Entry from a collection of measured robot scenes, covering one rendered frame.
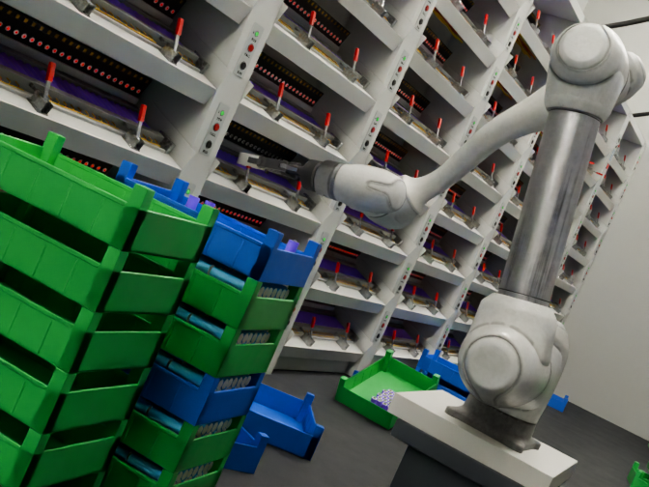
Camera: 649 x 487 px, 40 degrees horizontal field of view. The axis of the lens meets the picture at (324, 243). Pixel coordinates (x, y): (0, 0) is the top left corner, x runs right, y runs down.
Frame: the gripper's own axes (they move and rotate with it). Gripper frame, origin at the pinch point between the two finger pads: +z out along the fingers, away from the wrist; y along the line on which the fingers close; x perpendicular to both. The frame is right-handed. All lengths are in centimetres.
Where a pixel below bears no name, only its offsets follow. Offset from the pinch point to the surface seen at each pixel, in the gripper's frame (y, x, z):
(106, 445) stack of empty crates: -87, -52, -48
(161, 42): -42.1, 15.2, 2.1
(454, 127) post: 113, 41, -5
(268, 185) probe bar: 17.8, -3.3, 4.8
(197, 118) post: -27.4, 3.5, -1.1
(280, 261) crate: -67, -21, -54
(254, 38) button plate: -22.9, 24.5, -6.4
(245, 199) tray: 1.4, -9.6, -0.4
